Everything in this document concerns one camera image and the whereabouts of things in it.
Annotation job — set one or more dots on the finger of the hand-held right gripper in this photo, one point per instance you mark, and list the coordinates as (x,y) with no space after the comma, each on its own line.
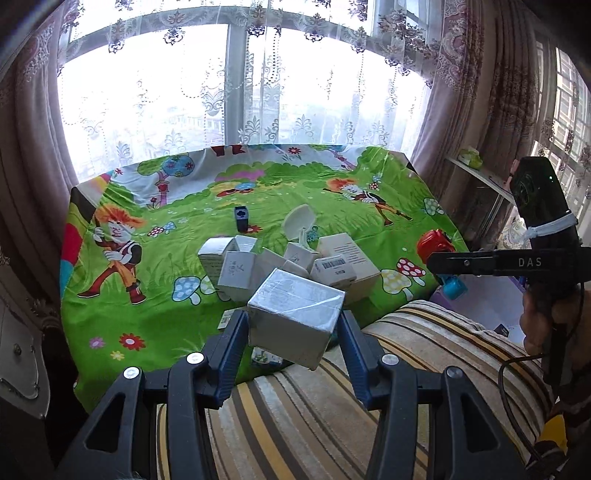
(466,264)

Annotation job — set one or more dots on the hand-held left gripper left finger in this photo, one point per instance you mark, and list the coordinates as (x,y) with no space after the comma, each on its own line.
(231,364)

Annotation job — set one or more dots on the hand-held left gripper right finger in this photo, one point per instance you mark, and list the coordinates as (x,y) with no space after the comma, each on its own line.
(355,364)

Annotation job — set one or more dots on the purple cardboard box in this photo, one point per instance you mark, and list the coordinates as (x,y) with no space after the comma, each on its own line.
(438,295)

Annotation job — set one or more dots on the large cellophane-wrapped grey carton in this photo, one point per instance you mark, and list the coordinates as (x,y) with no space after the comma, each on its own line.
(291,314)

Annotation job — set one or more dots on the pile of small white boxes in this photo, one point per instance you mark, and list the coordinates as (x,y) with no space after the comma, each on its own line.
(240,272)

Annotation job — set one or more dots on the small teal plastic basket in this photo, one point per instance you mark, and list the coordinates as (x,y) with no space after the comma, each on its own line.
(312,235)

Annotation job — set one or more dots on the dark blue pencil sharpener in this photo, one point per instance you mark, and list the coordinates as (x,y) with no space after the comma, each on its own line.
(241,219)

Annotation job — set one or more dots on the white plastic scoop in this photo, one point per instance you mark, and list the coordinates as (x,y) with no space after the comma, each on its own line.
(295,221)

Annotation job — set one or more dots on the person's right hand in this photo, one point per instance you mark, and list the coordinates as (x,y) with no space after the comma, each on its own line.
(533,321)

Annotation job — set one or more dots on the blue toy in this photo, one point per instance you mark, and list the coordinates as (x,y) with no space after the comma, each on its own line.
(455,288)

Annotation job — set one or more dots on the red toy car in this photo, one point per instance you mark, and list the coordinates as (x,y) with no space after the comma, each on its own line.
(431,240)

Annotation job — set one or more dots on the green tissue pack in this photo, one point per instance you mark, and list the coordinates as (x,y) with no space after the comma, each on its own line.
(472,158)

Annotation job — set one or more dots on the patterned side window curtain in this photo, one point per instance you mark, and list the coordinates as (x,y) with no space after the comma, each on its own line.
(568,115)

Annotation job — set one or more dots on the cartoon printed green bedsheet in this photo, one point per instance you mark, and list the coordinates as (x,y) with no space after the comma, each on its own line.
(161,258)

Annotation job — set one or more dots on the pink drape curtain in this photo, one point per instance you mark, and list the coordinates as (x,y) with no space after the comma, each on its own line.
(466,92)
(32,138)

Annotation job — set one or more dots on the yellow plastic item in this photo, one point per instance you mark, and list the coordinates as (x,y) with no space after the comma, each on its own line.
(554,434)

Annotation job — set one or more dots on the white ornate cabinet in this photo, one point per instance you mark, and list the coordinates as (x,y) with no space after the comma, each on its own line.
(21,346)

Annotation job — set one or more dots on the white lace window curtain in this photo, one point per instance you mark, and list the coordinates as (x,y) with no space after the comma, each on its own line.
(184,92)

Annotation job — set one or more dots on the white wall shelf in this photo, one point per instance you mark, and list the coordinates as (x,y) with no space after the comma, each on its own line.
(485,177)

